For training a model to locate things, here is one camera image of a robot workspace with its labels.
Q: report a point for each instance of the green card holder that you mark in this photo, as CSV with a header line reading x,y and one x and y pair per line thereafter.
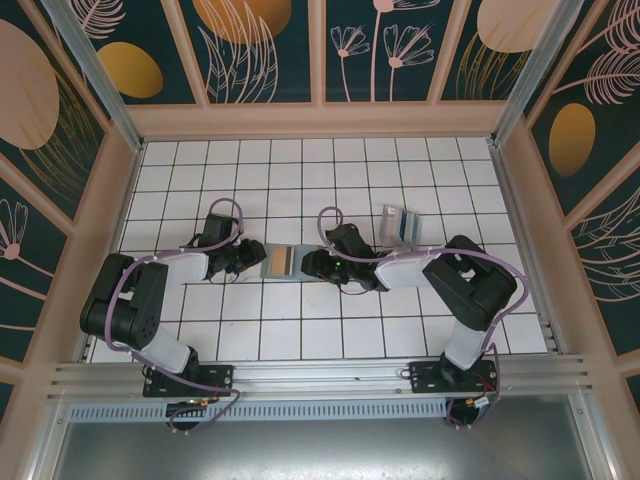
x,y
299,256

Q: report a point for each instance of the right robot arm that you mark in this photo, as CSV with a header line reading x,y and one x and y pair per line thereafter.
x,y
475,290

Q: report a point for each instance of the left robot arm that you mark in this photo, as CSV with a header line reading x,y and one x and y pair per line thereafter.
x,y
130,310

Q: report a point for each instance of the clear plastic card box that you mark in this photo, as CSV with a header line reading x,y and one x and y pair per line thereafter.
x,y
390,225

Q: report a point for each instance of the blue credit card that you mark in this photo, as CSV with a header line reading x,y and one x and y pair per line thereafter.
x,y
410,227

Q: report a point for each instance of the grey sheet metal panel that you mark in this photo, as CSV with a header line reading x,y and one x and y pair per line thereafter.
x,y
320,450

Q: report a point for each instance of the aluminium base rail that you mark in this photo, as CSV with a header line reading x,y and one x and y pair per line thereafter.
x,y
320,372

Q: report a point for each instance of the aluminium table side rail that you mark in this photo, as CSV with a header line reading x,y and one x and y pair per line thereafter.
x,y
524,250
125,200

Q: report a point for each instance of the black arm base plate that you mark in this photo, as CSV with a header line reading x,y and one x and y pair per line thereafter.
x,y
220,375
425,375

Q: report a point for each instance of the aluminium frame post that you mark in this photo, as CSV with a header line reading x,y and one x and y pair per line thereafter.
x,y
537,70
96,70

